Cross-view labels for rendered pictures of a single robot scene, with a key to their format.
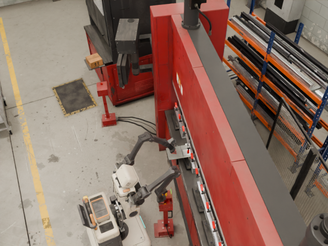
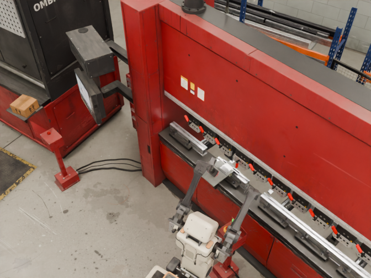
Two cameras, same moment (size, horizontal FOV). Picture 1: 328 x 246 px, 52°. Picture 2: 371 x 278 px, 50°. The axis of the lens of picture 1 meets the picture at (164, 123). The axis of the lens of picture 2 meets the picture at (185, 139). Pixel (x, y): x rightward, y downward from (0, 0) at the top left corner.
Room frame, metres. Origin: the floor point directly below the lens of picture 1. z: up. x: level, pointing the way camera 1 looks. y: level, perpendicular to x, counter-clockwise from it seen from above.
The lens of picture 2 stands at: (0.75, 1.30, 3.86)
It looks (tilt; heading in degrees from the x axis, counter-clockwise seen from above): 47 degrees down; 327
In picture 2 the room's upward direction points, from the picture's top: straight up
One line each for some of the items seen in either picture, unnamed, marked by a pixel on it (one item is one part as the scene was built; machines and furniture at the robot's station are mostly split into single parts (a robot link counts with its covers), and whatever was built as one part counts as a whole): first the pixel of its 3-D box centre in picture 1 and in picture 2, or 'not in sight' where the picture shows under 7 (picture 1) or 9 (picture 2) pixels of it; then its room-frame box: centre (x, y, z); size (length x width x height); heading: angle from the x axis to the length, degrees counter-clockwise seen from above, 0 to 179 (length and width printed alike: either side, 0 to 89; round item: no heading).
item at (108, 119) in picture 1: (105, 104); (59, 159); (3.98, 0.94, 0.41); 0.25 x 0.20 x 0.83; 100
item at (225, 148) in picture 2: (190, 134); (227, 144); (2.55, -0.30, 1.26); 0.15 x 0.09 x 0.17; 10
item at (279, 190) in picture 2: (204, 177); (281, 184); (1.96, -0.40, 1.26); 0.15 x 0.09 x 0.17; 10
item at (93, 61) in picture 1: (93, 59); (22, 105); (4.32, 1.06, 1.04); 0.30 x 0.26 x 0.12; 23
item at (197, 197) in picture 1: (197, 199); (273, 215); (1.92, -0.35, 0.89); 0.30 x 0.05 x 0.03; 10
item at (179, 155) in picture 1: (177, 152); (216, 172); (2.50, -0.16, 1.00); 0.26 x 0.18 x 0.01; 100
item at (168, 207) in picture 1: (165, 199); (231, 234); (2.02, 0.01, 0.75); 0.20 x 0.16 x 0.18; 4
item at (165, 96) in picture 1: (186, 86); (173, 94); (3.51, -0.31, 1.15); 0.85 x 0.25 x 2.30; 100
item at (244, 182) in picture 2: (191, 157); (231, 172); (2.47, -0.31, 0.92); 0.39 x 0.06 x 0.10; 10
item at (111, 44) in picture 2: (147, 44); (113, 55); (3.76, 0.18, 1.67); 0.40 x 0.24 x 0.07; 10
